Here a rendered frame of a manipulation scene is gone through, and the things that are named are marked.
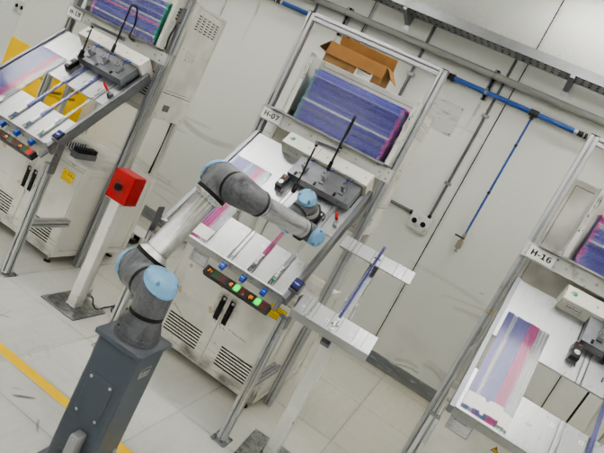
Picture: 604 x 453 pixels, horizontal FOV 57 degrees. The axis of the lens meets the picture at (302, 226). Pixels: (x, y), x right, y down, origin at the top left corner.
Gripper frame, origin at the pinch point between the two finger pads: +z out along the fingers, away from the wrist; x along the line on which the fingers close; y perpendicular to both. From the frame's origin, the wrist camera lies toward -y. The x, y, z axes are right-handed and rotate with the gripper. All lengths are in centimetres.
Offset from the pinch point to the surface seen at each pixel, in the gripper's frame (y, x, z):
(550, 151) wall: 168, -70, 107
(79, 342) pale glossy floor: -98, 69, 21
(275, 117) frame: 46, 54, 5
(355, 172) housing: 38.4, 0.8, 2.2
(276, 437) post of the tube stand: -80, -32, 30
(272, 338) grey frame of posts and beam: -47.7, -12.0, 2.3
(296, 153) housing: 33.4, 32.1, 4.5
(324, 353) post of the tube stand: -40, -33, 9
